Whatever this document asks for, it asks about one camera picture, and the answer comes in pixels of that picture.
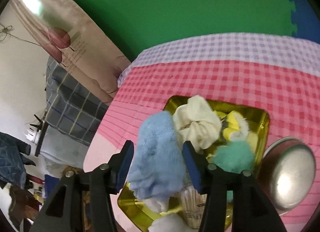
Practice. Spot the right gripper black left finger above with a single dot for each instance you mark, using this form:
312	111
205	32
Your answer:
63	210

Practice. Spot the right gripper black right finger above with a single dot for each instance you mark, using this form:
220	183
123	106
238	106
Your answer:
252	209

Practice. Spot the yellow white soft toy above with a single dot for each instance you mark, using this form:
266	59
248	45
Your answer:
236	128

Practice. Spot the light blue fluffy towel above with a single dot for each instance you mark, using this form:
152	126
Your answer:
158	168

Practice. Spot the steel bowl upside down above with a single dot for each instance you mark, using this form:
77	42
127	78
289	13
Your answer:
287	172

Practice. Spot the teal fluffy pompom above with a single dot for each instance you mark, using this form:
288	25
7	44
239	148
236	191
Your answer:
234	157

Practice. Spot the toothpick container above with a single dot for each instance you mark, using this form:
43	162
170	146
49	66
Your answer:
192	204

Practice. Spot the red gold rectangular tin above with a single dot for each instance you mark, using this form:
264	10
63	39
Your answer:
142	217

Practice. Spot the white rolled sock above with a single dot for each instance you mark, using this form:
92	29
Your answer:
169	223

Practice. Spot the folded pastel dotted towel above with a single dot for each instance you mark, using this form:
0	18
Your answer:
158	203

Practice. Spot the cream white scrunchie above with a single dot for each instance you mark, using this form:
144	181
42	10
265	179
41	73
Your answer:
196	122

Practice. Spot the grey plaid cloth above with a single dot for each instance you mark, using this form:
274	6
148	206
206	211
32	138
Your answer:
70	107

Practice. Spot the pink checked tablecloth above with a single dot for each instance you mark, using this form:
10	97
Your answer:
278	74

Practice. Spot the beige flower print curtain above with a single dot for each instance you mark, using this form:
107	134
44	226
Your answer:
75	41

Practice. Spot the blue foam wall mat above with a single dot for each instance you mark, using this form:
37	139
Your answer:
306	18

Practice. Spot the green foam wall mat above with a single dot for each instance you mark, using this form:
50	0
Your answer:
134	25

